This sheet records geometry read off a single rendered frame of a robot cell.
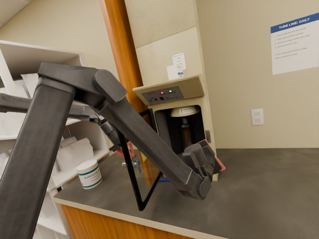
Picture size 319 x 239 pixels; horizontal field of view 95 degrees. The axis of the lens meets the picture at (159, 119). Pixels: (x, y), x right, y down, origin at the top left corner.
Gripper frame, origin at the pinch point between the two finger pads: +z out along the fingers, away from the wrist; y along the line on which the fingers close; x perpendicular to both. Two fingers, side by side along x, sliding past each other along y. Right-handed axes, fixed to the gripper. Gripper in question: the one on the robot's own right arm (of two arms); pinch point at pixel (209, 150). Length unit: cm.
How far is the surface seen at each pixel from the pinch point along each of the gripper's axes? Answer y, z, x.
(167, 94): 31.4, 4.3, 3.1
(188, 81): 29.6, 1.0, -9.0
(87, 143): 47, 35, 121
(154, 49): 54, 11, -2
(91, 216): -2, -16, 81
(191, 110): 18.1, 14.8, 1.5
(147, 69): 49, 11, 7
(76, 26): 143, 52, 59
